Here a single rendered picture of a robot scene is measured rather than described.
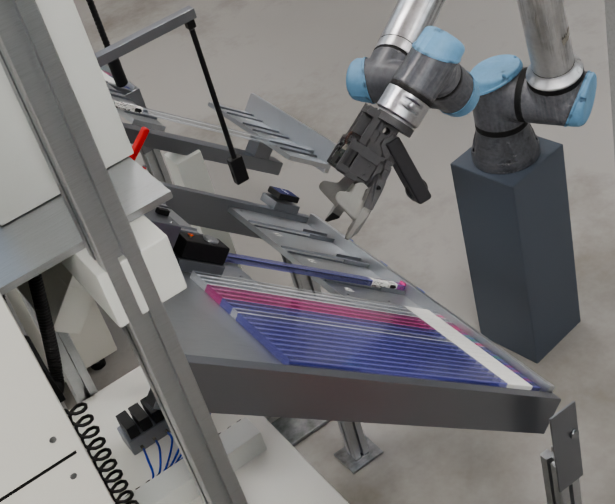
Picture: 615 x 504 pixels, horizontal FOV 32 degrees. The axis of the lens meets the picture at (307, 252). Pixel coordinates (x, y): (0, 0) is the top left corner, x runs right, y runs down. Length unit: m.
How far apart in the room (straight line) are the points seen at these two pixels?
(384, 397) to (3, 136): 0.60
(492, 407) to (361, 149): 0.44
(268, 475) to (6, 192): 0.85
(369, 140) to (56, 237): 0.73
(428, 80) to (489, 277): 1.02
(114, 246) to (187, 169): 1.23
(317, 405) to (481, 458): 1.26
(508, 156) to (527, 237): 0.20
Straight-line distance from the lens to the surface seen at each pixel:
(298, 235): 2.01
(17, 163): 1.14
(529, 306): 2.62
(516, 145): 2.41
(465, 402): 1.54
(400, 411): 1.46
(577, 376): 2.72
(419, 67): 1.71
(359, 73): 1.87
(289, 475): 1.82
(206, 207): 1.99
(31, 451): 1.18
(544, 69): 2.25
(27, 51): 0.95
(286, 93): 4.01
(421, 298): 1.88
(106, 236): 1.03
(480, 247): 2.60
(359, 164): 1.70
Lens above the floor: 1.98
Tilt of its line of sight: 38 degrees down
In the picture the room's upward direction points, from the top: 17 degrees counter-clockwise
